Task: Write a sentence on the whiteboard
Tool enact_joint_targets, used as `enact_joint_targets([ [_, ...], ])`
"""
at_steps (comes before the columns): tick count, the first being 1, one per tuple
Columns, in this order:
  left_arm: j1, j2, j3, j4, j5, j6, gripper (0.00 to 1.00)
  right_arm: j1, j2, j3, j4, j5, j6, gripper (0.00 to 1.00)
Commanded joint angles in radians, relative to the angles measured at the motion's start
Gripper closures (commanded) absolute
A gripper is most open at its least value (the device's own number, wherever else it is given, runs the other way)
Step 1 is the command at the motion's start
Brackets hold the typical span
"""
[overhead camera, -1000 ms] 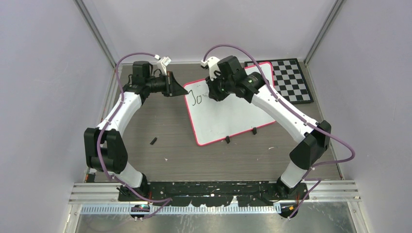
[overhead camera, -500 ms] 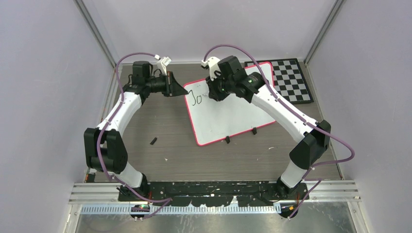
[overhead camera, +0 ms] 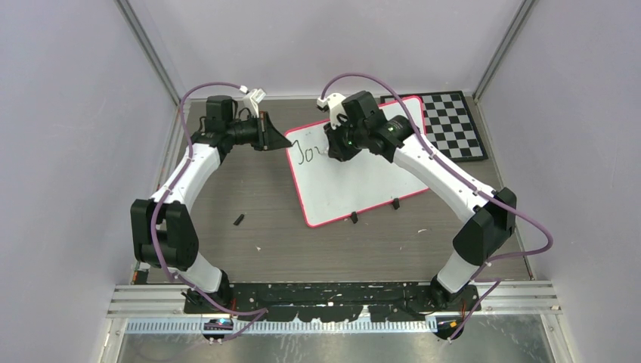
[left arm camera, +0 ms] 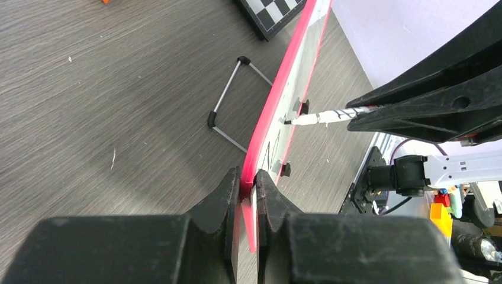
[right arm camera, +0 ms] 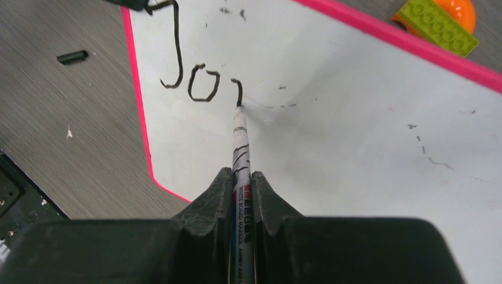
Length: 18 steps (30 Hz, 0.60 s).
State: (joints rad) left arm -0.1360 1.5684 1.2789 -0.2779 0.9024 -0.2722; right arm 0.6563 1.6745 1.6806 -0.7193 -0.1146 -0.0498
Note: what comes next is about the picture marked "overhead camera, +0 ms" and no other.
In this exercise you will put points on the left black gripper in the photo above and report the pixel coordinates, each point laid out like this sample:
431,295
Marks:
269,138

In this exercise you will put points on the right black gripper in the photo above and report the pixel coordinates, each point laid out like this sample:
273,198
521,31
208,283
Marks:
337,149

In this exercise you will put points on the pink framed whiteboard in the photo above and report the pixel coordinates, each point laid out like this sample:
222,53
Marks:
329,190

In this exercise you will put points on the black marker cap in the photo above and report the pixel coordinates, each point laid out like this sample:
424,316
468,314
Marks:
239,219

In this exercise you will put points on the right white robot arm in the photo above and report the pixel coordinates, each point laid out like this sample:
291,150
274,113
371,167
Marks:
358,123

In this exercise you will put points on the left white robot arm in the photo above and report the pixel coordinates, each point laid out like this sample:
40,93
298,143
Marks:
162,230

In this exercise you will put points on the black white checkerboard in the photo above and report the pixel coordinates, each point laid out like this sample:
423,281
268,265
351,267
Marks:
449,125

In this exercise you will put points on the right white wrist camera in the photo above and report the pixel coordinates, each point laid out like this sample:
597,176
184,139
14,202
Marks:
333,105

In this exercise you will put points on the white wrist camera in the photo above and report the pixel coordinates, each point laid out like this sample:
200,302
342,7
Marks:
333,105
252,99

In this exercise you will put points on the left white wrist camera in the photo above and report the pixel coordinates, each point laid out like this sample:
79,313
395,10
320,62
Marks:
252,99

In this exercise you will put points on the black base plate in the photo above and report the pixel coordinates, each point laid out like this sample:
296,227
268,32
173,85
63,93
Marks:
343,301

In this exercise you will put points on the slotted cable duct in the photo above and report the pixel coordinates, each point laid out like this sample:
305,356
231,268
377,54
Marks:
202,326

